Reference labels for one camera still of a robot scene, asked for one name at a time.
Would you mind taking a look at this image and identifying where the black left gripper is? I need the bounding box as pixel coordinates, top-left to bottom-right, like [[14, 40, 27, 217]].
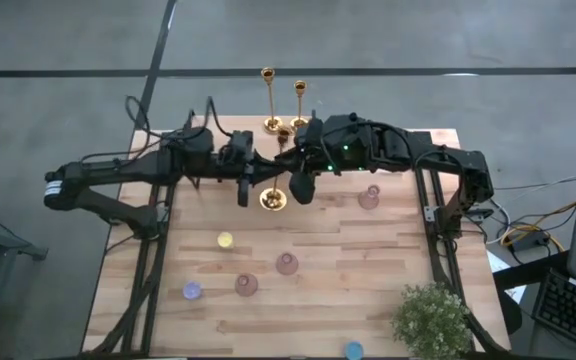
[[211, 129, 284, 209]]

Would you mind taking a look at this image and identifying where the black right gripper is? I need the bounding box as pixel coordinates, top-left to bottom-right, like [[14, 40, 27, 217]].
[[273, 112, 354, 206]]

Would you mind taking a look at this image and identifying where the short gold candlestick holder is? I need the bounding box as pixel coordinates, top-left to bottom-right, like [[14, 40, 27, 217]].
[[288, 79, 311, 132]]

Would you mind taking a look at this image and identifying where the tall gold candlestick holder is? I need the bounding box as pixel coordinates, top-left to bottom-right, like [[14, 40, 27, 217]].
[[260, 66, 285, 135], [259, 124, 294, 213]]

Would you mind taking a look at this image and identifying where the pink ribbed glass candle holder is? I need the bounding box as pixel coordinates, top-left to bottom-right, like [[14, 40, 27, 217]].
[[234, 272, 260, 298], [275, 251, 300, 277], [357, 183, 382, 211]]

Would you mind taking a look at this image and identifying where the purple candle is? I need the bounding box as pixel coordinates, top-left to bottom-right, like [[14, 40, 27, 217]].
[[182, 280, 204, 301]]

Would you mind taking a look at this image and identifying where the blue candle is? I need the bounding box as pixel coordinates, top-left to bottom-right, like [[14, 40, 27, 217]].
[[344, 340, 365, 360]]

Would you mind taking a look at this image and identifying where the artificial plant with white flowers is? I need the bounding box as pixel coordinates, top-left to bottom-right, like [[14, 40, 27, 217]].
[[391, 281, 474, 360]]

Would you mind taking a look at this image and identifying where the white paper sheet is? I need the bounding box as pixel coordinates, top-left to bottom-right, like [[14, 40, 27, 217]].
[[486, 249, 528, 305]]

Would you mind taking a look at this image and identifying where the black power adapter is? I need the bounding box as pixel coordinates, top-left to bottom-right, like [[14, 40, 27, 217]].
[[510, 233, 552, 254]]

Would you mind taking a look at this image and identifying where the black keyboard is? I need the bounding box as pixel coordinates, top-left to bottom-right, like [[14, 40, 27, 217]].
[[532, 269, 576, 355]]

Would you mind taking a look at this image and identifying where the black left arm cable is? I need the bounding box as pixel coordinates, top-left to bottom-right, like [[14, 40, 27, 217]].
[[80, 94, 234, 164]]

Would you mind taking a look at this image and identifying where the black aluminium rig frame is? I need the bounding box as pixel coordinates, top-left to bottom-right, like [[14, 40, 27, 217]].
[[82, 127, 512, 360]]

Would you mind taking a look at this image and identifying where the yellow cable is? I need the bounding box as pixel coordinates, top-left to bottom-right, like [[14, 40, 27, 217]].
[[500, 199, 576, 254]]

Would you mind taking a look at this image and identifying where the white cable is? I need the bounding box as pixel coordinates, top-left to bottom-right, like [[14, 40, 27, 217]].
[[487, 173, 576, 246]]

